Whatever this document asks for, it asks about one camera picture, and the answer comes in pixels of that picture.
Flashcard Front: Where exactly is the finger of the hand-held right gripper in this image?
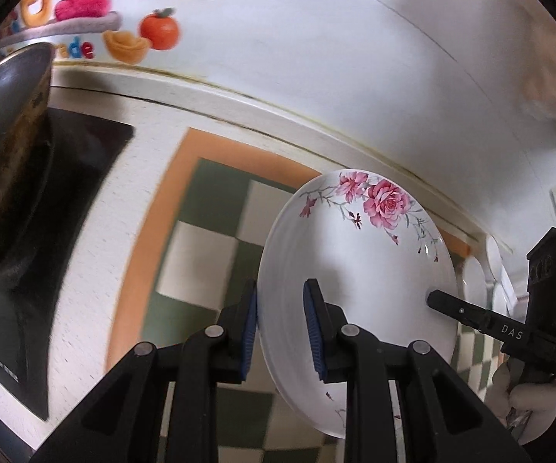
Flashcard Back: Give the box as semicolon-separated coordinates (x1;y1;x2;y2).
426;289;532;343

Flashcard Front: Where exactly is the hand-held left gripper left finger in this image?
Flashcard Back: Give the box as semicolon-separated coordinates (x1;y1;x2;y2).
29;277;259;463

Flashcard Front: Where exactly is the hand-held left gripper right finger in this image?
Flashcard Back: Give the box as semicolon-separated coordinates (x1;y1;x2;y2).
303;278;532;463

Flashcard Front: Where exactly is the rose-print white plate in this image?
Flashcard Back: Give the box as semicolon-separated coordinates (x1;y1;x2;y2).
257;169;458;441

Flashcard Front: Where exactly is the person's right hand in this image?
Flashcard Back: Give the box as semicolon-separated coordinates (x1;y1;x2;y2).
492;357;556;444

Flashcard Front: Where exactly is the green checkered mat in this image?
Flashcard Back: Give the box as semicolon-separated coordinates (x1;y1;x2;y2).
106;127;529;463

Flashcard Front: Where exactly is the black gas stove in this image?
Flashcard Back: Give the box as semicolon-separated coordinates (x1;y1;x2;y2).
0;106;136;420

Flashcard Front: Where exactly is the dark metal wok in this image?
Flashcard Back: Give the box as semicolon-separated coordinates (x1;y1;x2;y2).
0;41;54;266

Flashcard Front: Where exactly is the colourful wall sticker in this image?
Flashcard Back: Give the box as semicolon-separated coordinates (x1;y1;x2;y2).
0;0;211;66

